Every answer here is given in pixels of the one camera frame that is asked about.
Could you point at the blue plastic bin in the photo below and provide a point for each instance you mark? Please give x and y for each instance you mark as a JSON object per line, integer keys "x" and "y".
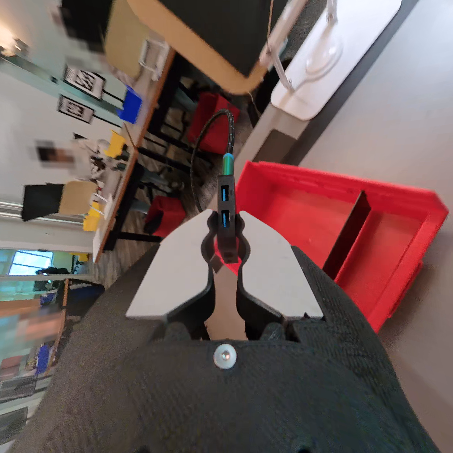
{"x": 131, "y": 104}

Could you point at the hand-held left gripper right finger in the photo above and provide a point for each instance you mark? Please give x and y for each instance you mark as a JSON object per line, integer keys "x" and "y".
{"x": 276, "y": 279}

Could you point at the wooden desk black legs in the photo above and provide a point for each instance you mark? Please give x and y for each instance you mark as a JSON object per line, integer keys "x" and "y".
{"x": 141, "y": 141}

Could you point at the red tote bag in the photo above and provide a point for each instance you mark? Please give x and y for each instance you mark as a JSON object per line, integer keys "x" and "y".
{"x": 212, "y": 120}
{"x": 166, "y": 216}

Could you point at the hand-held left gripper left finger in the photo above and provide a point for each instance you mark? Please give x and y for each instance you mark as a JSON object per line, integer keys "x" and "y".
{"x": 177, "y": 276}

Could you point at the red plastic bin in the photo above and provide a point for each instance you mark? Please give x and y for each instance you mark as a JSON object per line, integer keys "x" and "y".
{"x": 318, "y": 212}

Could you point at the wall marker sign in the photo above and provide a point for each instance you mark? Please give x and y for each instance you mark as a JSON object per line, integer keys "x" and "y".
{"x": 85, "y": 80}
{"x": 76, "y": 109}

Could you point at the black bin divider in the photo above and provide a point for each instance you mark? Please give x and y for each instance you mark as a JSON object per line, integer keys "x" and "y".
{"x": 348, "y": 233}

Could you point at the yellow plastic bin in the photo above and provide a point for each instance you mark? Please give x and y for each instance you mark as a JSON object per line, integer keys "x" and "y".
{"x": 115, "y": 143}
{"x": 92, "y": 220}

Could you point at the black usb adapter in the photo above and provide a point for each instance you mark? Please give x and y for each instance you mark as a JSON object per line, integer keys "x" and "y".
{"x": 226, "y": 205}

